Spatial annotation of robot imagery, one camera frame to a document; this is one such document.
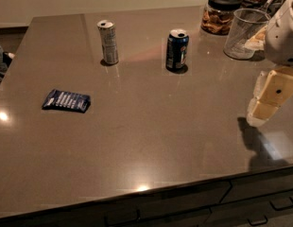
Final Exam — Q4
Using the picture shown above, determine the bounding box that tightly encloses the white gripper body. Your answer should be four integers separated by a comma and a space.
264, 0, 293, 66

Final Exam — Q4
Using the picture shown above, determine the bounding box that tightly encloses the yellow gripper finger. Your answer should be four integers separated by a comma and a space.
253, 71, 268, 97
247, 67, 293, 127

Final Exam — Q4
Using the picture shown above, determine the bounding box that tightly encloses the blue pepsi can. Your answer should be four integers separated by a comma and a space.
165, 28, 189, 71

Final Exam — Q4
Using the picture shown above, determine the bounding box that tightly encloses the silver energy drink can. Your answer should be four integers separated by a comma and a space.
97, 20, 119, 64

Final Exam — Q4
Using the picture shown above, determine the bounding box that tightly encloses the blue rxbar wrapper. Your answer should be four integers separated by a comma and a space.
42, 89, 91, 114

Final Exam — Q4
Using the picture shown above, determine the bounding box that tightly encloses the clear plastic cup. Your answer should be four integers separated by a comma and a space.
223, 9, 270, 60

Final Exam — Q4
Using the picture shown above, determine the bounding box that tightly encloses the glass cookie jar black lid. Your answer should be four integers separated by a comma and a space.
200, 0, 243, 35

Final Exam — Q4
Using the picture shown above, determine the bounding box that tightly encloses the dark cabinet drawer upper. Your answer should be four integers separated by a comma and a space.
222, 167, 293, 203

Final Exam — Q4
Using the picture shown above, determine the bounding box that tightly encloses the dark cabinet drawer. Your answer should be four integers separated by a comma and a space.
0, 182, 231, 227
222, 167, 293, 203
201, 191, 293, 227

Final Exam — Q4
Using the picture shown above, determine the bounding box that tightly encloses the dark cabinet drawer lower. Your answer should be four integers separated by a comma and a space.
201, 191, 293, 227

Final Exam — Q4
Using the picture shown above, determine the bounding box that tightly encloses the dark cabinet drawer left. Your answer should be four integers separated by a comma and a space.
0, 182, 231, 227

